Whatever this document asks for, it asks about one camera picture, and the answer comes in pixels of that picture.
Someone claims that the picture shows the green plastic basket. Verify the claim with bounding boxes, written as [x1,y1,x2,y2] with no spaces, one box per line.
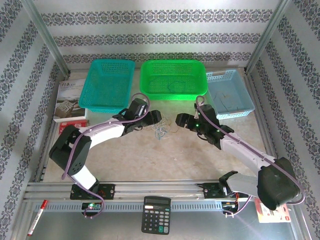
[138,59,209,101]

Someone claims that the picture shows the slotted grey cable duct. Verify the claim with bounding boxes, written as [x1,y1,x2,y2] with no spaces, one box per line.
[41,201,251,213]

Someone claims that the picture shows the aluminium mounting rail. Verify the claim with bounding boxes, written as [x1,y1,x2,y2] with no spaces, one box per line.
[23,179,298,202]

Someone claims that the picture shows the aluminium frame post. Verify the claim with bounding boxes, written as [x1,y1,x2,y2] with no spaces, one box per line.
[21,0,71,76]
[244,0,292,73]

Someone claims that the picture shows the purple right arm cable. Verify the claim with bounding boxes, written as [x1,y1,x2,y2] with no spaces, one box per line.
[194,95,306,218]

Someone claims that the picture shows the blue cable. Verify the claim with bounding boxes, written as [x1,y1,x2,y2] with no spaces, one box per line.
[166,78,187,93]
[154,124,169,142]
[149,75,171,88]

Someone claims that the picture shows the red white marker pen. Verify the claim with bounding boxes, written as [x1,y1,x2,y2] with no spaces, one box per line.
[26,199,49,237]

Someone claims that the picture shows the small circuit board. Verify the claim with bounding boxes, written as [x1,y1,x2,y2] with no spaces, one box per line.
[81,201,103,214]
[221,200,240,216]

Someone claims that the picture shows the teal plastic basket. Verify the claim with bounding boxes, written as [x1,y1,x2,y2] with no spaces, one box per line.
[78,58,136,113]

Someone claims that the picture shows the aluminium side rail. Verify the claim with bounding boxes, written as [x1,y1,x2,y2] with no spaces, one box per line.
[246,71,285,180]
[34,63,72,183]

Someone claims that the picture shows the red blister pack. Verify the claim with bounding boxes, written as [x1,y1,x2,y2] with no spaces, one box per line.
[254,198,292,224]

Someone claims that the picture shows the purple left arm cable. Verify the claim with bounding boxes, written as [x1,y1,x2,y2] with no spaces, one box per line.
[61,92,151,220]

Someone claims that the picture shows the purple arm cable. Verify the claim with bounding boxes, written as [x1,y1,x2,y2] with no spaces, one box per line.
[194,95,306,218]
[61,92,151,220]

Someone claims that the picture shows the light blue plastic basket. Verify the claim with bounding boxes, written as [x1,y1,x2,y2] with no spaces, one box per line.
[205,69,256,120]

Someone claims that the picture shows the white grey book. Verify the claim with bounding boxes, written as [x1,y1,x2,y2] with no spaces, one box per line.
[52,78,89,123]

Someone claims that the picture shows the red flat box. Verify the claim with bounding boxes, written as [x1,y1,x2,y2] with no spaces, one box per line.
[58,119,90,136]

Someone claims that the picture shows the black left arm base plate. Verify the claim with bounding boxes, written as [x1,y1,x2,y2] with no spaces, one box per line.
[69,183,116,201]

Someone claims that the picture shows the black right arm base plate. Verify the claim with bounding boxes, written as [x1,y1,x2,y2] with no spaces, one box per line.
[202,181,250,200]

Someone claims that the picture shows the black desk calculator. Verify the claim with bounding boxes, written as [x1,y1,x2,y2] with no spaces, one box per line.
[141,196,172,235]

